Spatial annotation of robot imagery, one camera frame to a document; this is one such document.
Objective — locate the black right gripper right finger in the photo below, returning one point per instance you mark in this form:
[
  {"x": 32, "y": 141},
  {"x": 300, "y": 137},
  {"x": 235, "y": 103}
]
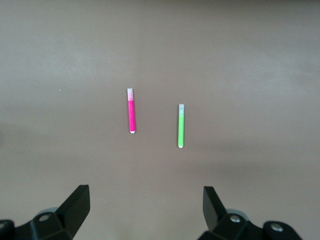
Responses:
[{"x": 217, "y": 220}]

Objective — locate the pink highlighter pen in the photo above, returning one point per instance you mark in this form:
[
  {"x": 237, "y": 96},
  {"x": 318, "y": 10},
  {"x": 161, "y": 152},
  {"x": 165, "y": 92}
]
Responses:
[{"x": 131, "y": 115}]

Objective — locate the green highlighter pen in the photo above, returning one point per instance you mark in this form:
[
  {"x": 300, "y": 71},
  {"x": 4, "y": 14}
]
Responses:
[{"x": 181, "y": 130}]

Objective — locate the brown table cover sheet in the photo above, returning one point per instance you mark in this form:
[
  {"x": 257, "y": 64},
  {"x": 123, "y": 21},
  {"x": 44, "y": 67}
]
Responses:
[{"x": 160, "y": 50}]

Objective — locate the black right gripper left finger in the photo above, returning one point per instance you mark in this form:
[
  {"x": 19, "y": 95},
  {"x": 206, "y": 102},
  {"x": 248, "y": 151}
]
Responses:
[{"x": 65, "y": 220}]

